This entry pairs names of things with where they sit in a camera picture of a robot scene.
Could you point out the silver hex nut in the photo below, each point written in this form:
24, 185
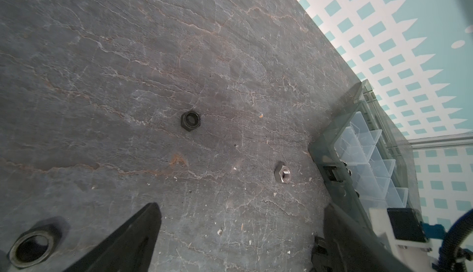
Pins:
282, 173

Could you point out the black hex nut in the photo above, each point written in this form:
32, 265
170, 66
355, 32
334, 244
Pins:
190, 120

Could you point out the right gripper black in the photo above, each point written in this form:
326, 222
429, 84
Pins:
400, 230

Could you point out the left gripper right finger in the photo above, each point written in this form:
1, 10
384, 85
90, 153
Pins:
352, 249

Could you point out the grey compartment organizer box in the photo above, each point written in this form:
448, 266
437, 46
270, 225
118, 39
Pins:
365, 160

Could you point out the black flange nut large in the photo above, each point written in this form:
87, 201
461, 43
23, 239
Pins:
34, 246

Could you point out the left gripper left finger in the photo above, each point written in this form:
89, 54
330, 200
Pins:
128, 249

